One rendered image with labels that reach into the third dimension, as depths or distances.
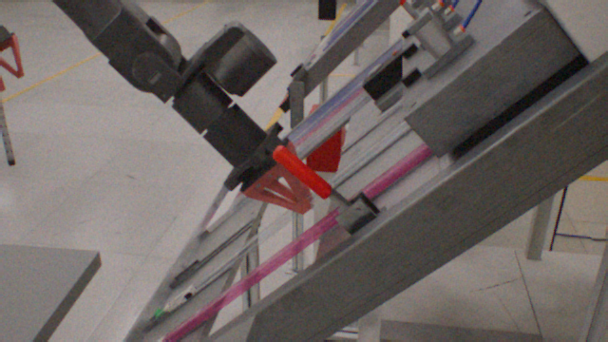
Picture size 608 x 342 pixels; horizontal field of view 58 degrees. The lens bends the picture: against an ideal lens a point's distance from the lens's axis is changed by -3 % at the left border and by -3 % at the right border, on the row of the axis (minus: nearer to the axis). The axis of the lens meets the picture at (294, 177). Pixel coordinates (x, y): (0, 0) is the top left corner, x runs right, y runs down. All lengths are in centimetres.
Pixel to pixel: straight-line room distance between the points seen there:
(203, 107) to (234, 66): 6
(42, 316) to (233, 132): 64
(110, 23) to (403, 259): 38
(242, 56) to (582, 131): 36
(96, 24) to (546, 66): 44
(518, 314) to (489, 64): 73
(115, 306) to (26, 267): 87
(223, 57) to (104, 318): 157
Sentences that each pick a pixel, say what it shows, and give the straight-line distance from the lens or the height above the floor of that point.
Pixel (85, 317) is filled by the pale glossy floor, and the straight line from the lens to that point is 214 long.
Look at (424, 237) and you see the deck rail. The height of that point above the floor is 104.
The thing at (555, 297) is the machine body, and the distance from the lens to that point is 119.
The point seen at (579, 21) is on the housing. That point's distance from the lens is 44.
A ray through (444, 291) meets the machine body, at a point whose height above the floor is 62.
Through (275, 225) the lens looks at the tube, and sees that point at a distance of 71.
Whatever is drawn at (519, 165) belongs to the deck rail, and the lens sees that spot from 45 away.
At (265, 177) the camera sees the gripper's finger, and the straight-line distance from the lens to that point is 66.
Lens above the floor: 128
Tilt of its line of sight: 25 degrees down
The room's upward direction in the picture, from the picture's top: straight up
